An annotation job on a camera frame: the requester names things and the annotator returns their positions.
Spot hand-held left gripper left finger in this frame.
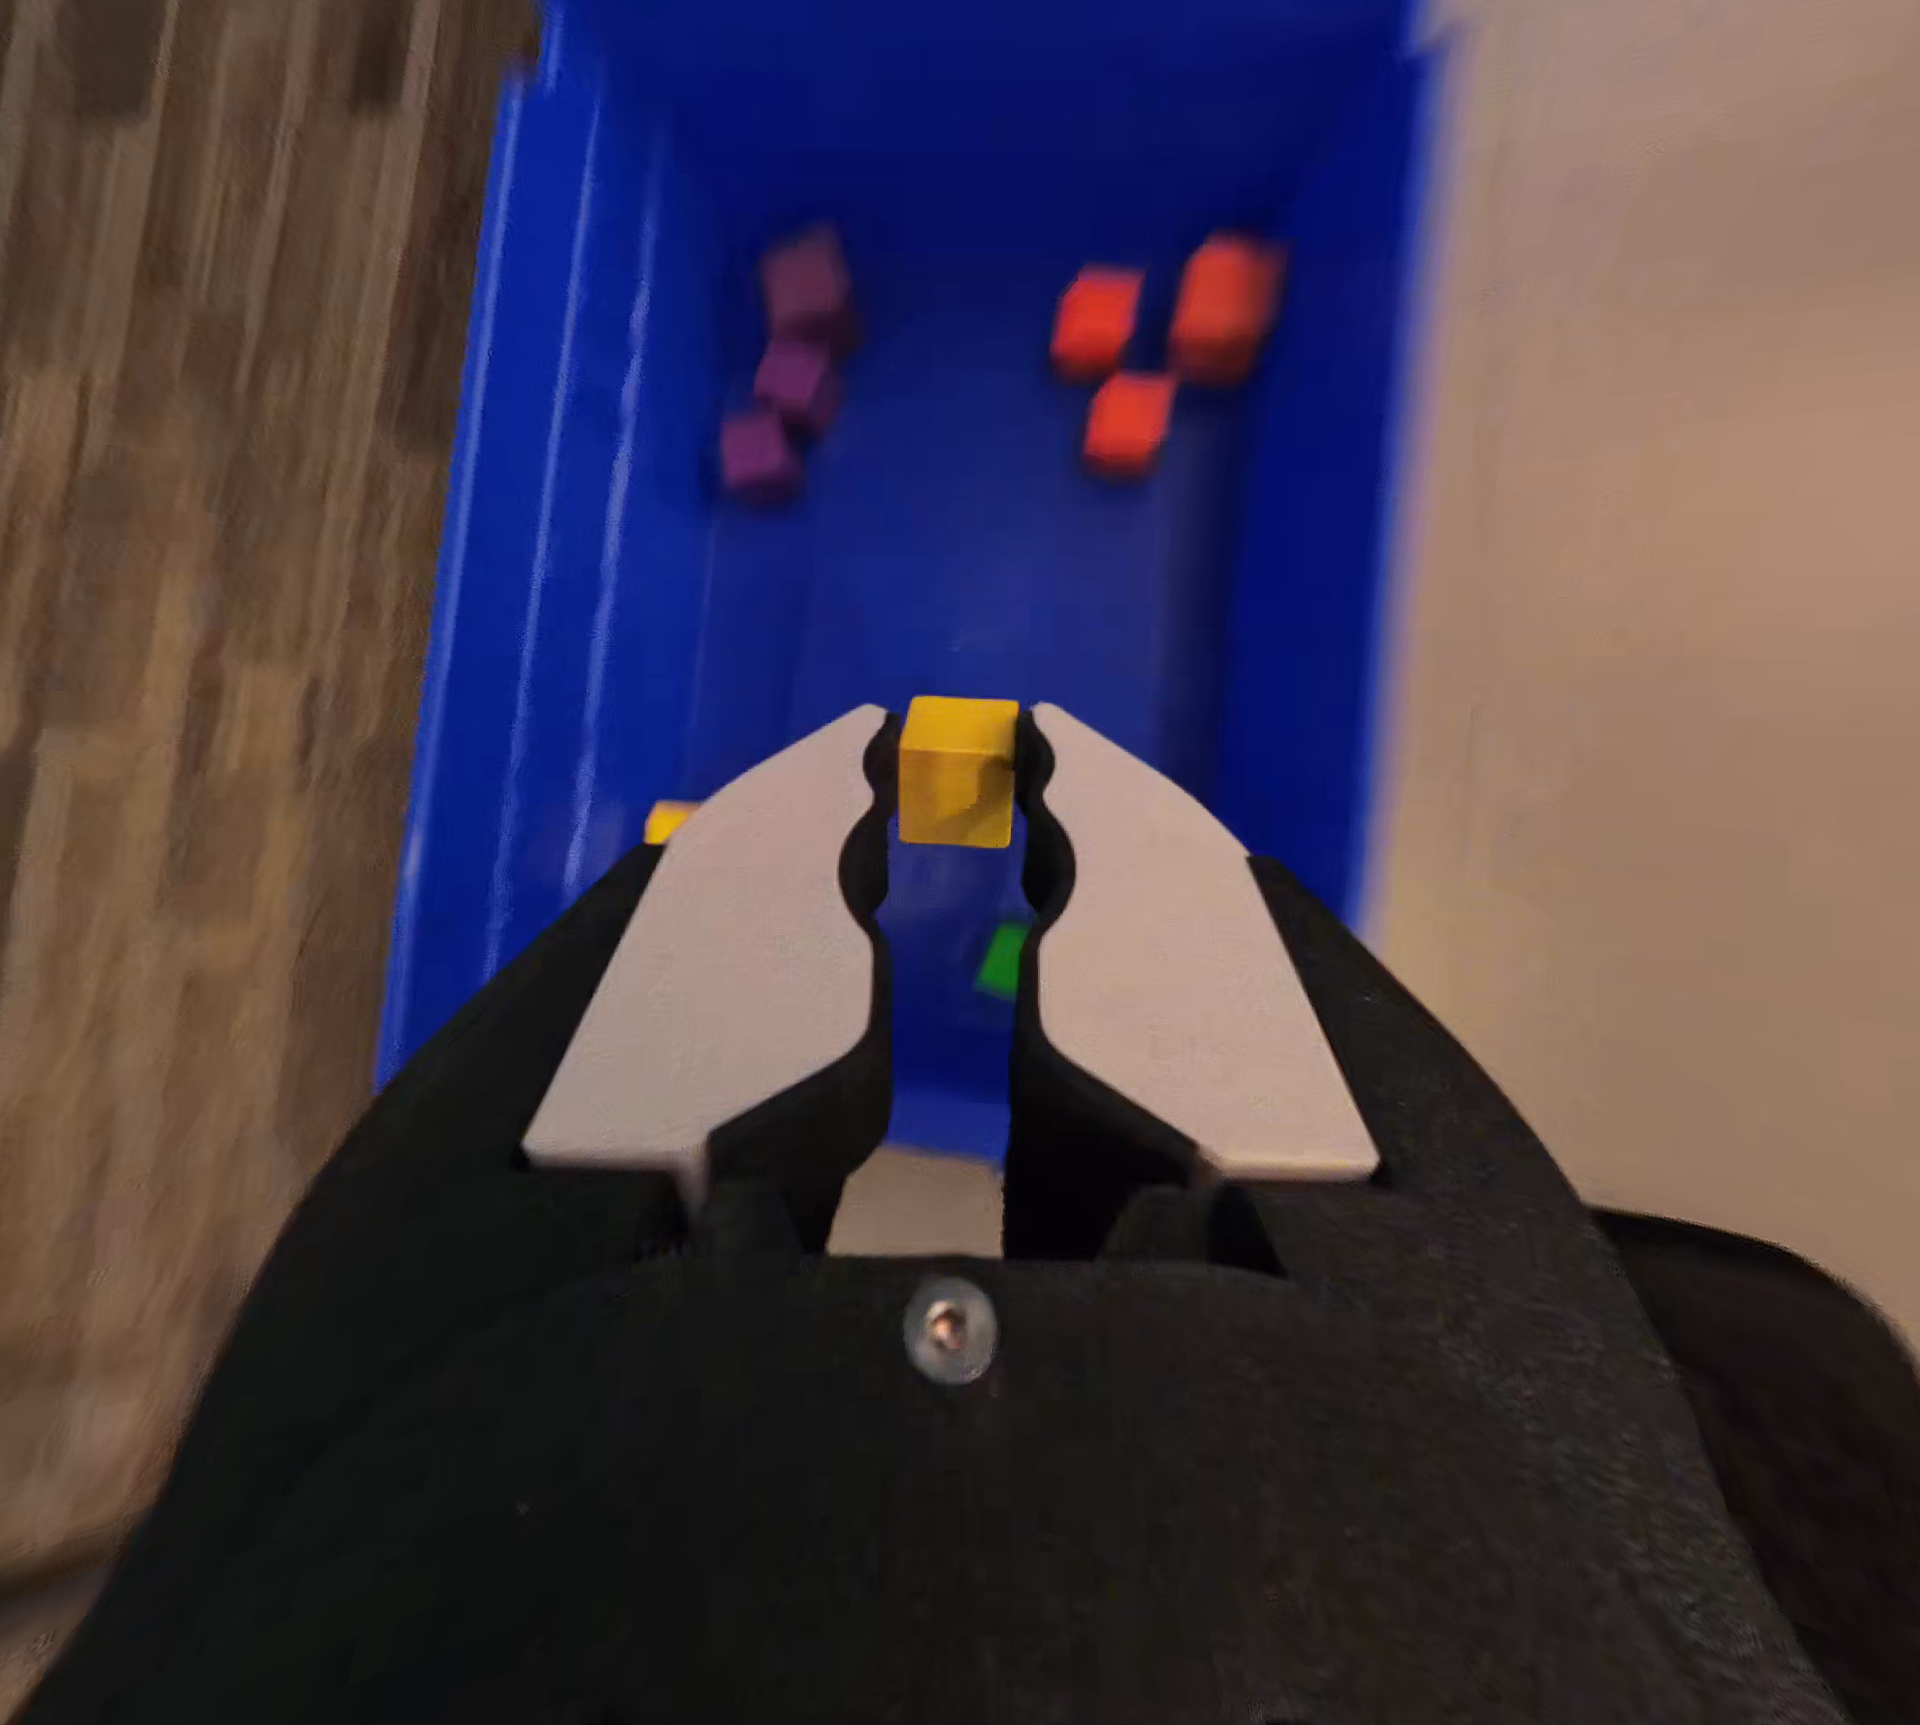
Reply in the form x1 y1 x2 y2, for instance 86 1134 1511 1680
519 702 902 1247

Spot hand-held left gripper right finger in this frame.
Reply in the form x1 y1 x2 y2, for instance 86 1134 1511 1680
1002 702 1387 1247

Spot blue plastic bin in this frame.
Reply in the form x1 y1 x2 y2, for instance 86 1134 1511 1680
374 0 1480 1165

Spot red wooden cube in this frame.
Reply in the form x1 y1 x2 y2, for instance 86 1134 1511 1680
1167 233 1292 386
1051 267 1152 384
1081 372 1182 482

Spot purple wooden cube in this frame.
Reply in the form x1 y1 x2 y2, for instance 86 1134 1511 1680
757 228 861 351
715 408 800 506
751 342 843 436

